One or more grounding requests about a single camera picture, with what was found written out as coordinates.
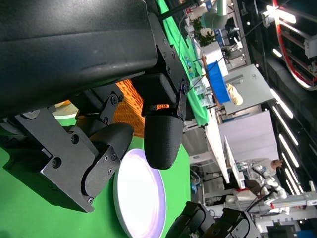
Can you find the green background cloth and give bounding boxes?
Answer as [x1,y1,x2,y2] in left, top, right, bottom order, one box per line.
[157,0,210,126]

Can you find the pale green bowl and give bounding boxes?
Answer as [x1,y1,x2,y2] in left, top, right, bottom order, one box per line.
[53,100,79,120]

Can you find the black stand pole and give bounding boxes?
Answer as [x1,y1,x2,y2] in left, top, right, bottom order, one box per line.
[158,0,199,20]

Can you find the red hose loop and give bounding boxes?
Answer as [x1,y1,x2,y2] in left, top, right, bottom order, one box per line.
[272,0,317,90]

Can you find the person in light coat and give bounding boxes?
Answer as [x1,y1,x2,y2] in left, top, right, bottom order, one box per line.
[247,158,284,176]

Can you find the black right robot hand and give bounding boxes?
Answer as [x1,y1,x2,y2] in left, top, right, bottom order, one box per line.
[165,201,261,238]

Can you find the orange wicker basket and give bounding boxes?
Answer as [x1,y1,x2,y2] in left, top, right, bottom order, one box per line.
[75,79,170,139]

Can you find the lavender round plate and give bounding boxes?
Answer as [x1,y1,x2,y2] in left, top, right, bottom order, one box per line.
[113,148,167,238]

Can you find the green potted plant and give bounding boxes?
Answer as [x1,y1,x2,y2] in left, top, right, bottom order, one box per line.
[193,17,216,47]

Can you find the blue plastic bin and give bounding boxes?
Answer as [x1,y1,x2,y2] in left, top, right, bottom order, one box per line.
[206,60,231,104]

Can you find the green tablecloth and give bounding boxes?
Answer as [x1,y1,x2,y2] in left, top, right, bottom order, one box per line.
[0,119,192,238]

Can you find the white humanoid robot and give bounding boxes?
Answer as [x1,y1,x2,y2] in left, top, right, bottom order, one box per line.
[252,165,289,200]

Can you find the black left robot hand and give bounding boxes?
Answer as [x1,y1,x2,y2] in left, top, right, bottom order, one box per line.
[0,0,195,214]

